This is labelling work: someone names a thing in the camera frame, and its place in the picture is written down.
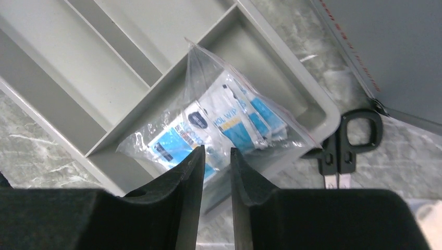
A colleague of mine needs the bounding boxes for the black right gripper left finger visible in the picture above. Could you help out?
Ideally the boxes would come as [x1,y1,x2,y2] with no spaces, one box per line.
[1,146,205,249]

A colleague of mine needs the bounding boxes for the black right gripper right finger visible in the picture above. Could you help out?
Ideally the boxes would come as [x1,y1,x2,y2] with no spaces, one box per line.
[230,148,429,249]

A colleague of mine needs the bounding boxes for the black handled scissors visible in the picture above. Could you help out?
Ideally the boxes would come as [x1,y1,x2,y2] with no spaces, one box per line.
[302,109,384,189]

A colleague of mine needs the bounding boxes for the alcohol wipes zip bag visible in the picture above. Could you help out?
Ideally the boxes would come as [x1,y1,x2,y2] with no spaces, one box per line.
[117,42,318,180]

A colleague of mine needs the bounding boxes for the grey plastic divided tray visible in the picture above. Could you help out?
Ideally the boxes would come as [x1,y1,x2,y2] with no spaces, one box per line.
[1,1,340,196]

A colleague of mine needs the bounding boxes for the grey metal medicine case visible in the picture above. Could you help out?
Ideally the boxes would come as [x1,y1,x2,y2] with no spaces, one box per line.
[311,1,441,135]

